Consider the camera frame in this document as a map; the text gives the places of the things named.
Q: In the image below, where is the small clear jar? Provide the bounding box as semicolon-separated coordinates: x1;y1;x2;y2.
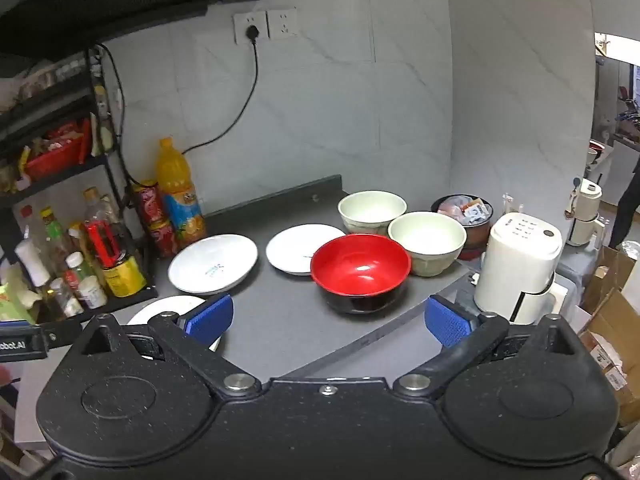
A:
50;277;85;318

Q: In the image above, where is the red plastic basket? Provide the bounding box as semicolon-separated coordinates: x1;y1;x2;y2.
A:
22;120;93;181

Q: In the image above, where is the green tissue box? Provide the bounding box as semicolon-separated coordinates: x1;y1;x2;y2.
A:
0;282;43;325

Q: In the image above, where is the white insulated jug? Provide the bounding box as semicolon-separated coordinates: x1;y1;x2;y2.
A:
567;177;606;247

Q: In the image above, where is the white plate with dark mark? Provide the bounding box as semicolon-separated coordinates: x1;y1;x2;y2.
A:
265;224;348;276

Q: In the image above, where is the dark glass sauce bottle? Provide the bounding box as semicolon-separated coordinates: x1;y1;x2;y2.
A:
102;194;136;261

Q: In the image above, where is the thin black cable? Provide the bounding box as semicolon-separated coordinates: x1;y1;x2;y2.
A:
92;42;151;196

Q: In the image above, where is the white wall socket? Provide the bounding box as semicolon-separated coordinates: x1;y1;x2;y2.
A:
233;11;268;45
266;7;299;39

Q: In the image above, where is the pile of seasoning sachets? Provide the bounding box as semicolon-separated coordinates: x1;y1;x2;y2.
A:
437;196;491;223

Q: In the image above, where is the red label sauce bottle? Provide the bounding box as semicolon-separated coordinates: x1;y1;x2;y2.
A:
82;187;123;268

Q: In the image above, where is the white plate with blue print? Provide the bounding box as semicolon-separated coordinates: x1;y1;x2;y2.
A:
167;233;259;296

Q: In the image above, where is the red soda can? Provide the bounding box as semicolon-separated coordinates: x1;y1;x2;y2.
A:
132;179;168;226
147;219;180;259

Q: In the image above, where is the red and black bowl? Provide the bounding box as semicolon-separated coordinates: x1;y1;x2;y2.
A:
310;234;412;316

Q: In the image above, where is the yellow tin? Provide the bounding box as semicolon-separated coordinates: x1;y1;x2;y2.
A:
102;255;148;298

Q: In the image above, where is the orange juice bottle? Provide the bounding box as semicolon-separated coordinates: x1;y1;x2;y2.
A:
156;137;207;248

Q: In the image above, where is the black metal rack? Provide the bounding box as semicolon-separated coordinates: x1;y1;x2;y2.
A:
0;45;160;323

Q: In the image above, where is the green label bottle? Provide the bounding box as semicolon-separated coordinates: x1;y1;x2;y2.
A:
39;207;73;271

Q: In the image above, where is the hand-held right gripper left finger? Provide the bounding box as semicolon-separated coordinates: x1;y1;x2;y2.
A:
75;294;262;398

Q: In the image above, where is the brown cardboard box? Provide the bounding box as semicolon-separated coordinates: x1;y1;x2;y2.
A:
580;287;640;426
582;246;626;311

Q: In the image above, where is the white electric kettle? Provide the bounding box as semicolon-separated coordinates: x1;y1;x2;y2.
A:
473;212;563;324

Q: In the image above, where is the cream ceramic bowl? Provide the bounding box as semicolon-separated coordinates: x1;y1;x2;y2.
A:
387;211;468;278
337;190;408;237

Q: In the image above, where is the white plastic bottle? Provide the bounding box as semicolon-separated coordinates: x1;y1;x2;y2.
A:
14;239;52;287

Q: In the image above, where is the small white jar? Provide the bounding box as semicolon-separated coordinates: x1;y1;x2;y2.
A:
77;275;108;310

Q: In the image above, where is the black power cable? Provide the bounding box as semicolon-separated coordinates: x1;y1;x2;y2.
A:
181;40;261;156

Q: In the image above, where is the dark red pot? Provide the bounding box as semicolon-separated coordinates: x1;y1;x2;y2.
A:
431;194;496;261

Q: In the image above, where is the plain white plate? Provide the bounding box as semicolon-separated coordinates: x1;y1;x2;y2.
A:
126;295;222;353

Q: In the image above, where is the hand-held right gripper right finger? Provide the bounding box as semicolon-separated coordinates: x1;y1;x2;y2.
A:
394;295;581;401

